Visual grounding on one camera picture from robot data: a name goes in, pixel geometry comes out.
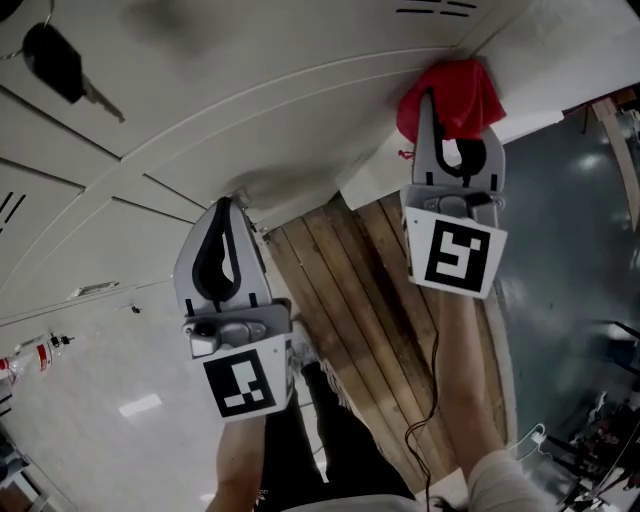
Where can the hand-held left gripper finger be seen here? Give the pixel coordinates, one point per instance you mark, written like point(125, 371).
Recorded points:
point(184, 280)
point(255, 285)

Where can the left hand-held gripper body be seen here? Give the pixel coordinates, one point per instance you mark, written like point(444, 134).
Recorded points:
point(240, 380)

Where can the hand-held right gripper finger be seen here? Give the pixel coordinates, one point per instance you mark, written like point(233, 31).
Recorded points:
point(495, 170)
point(424, 160)

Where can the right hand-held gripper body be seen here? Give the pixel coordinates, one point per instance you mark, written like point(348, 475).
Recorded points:
point(457, 255)

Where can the red knitted cloth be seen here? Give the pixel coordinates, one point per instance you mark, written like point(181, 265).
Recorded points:
point(460, 95)

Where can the white cabinet door panel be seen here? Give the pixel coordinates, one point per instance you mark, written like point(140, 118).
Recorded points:
point(250, 75)

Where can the person's left forearm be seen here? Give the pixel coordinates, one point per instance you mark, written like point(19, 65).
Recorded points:
point(235, 460)

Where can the person's right forearm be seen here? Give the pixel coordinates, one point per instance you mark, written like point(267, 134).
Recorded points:
point(465, 400)

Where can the grey metal locker cabinet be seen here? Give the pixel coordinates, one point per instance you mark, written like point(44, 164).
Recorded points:
point(150, 240)

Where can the person's white shoe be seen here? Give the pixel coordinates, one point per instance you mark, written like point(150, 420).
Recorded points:
point(304, 350)

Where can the wooden plank platform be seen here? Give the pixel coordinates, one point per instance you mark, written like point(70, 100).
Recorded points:
point(360, 300)

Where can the person's black trousers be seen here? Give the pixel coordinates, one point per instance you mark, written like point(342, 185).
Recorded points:
point(340, 450)

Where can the clear bottle red label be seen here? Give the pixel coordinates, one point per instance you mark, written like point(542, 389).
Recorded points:
point(42, 355)

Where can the black key fob with key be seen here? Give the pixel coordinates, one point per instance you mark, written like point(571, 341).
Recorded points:
point(52, 62)

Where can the wooden frame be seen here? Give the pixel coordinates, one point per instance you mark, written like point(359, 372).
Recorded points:
point(617, 145)

